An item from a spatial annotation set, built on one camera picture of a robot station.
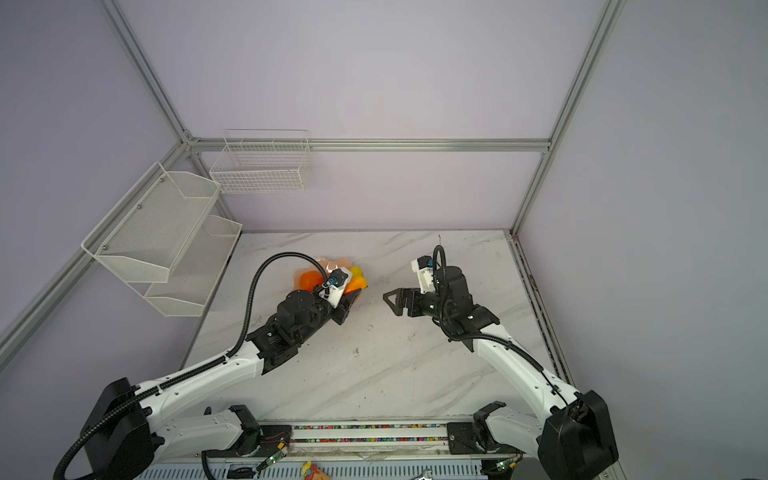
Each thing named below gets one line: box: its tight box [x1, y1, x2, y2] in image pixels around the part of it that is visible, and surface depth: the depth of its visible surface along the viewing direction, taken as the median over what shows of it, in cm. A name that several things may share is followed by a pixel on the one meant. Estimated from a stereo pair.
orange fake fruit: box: [300, 271, 324, 292], surface depth 98 cm
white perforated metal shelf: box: [81, 162, 221, 283], surface depth 73 cm
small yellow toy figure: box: [301, 460, 331, 480], surface depth 69 cm
